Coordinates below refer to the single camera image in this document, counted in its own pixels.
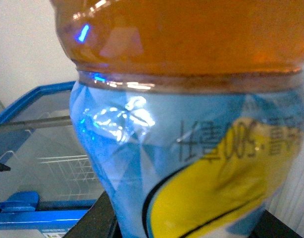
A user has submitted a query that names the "iced tea drink bottle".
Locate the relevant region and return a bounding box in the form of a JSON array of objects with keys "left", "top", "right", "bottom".
[{"left": 51, "top": 0, "right": 304, "bottom": 238}]

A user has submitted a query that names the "white wire freezer basket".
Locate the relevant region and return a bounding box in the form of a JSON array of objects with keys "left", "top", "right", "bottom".
[{"left": 0, "top": 151, "right": 103, "bottom": 201}]

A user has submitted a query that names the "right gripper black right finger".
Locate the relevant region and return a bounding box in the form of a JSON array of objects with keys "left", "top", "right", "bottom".
[{"left": 251, "top": 210, "right": 301, "bottom": 238}]

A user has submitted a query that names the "white blue chest freezer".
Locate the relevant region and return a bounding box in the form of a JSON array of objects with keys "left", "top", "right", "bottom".
[{"left": 0, "top": 82, "right": 101, "bottom": 238}]

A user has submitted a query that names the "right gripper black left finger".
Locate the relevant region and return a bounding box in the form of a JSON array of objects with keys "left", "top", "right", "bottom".
[{"left": 64, "top": 192, "right": 117, "bottom": 238}]

